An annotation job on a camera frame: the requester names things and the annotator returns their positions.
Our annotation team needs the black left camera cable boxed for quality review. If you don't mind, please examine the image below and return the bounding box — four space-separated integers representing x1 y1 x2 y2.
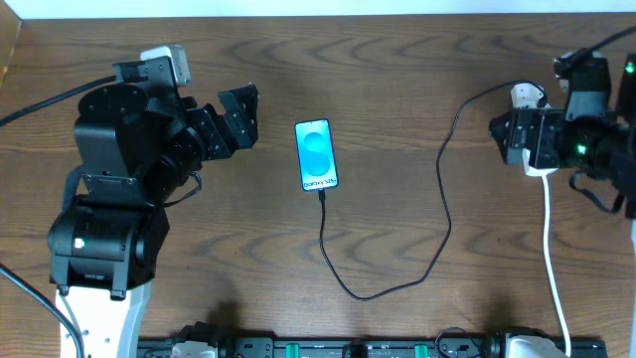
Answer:
0 74 118 358

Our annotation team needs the white extension power strip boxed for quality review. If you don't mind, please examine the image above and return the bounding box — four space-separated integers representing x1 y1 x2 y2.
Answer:
522 148 557 177

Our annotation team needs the white USB charger adapter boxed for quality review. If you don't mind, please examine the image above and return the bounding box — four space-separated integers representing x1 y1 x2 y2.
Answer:
511 83 550 109

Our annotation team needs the white power strip cord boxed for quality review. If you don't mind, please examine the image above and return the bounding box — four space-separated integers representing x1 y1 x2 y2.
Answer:
541 173 572 357

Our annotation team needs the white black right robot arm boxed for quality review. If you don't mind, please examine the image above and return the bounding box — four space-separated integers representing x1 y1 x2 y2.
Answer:
489 49 635 221

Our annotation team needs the blue screen Galaxy smartphone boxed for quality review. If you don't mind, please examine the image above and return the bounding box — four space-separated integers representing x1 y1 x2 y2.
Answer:
294 118 339 192

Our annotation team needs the black USB charging cable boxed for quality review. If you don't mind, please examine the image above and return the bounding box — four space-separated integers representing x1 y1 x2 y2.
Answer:
317 79 550 302

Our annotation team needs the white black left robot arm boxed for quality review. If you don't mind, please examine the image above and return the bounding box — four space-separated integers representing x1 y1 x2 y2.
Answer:
49 55 259 357

